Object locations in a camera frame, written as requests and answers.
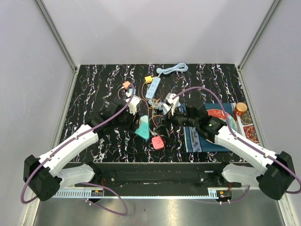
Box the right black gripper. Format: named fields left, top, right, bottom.
left=154, top=103, right=198, bottom=138

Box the teal triangular power strip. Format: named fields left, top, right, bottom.
left=135, top=118, right=150, bottom=140

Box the round light blue power socket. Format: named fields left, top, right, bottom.
left=163, top=103, right=172, bottom=115

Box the pink square plug adapter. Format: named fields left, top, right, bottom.
left=151, top=136, right=165, bottom=150

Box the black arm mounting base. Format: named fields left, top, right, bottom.
left=75, top=161, right=243, bottom=197

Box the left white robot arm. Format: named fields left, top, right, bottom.
left=24, top=97, right=140, bottom=201

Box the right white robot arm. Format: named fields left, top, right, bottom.
left=155, top=105, right=295, bottom=200

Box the salmon small charger plug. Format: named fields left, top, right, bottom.
left=122, top=81, right=131, bottom=89

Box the yellow small charger plug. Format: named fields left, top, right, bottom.
left=144, top=76, right=153, bottom=84

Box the silver metal fork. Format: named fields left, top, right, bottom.
left=191, top=131, right=197, bottom=144

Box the dark blue patterned placemat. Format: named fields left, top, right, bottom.
left=183, top=103, right=239, bottom=153

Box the light blue long power strip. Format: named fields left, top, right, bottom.
left=145, top=77, right=161, bottom=99

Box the red floral ceramic plate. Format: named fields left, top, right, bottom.
left=196, top=109, right=230, bottom=145

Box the copper metal cup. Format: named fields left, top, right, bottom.
left=234, top=102, right=248, bottom=116

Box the colourful patterned coaster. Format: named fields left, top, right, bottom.
left=235, top=110, right=259, bottom=144

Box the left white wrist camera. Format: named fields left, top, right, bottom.
left=125, top=95, right=141, bottom=115

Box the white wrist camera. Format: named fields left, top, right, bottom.
left=163, top=93, right=180, bottom=113
left=125, top=95, right=141, bottom=115

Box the grey bundled cord with plug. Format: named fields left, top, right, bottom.
left=148, top=98, right=165, bottom=111

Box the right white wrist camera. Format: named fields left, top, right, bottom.
left=163, top=93, right=180, bottom=113

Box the orange thin charging cable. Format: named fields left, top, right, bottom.
left=117, top=81, right=176, bottom=137

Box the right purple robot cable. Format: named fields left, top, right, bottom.
left=174, top=86, right=301, bottom=205

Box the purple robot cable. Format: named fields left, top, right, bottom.
left=20, top=84, right=130, bottom=216
left=174, top=86, right=301, bottom=205

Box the light blue coiled power cord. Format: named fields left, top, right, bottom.
left=156, top=62, right=189, bottom=78

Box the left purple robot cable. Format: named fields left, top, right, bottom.
left=20, top=84, right=130, bottom=216

